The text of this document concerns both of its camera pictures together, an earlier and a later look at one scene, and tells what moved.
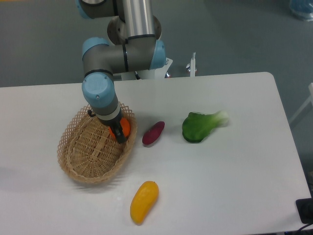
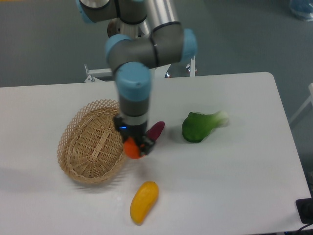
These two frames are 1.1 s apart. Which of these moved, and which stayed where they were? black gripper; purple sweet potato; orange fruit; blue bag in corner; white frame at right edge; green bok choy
Moved: black gripper; orange fruit
Stayed: blue bag in corner; green bok choy; white frame at right edge; purple sweet potato
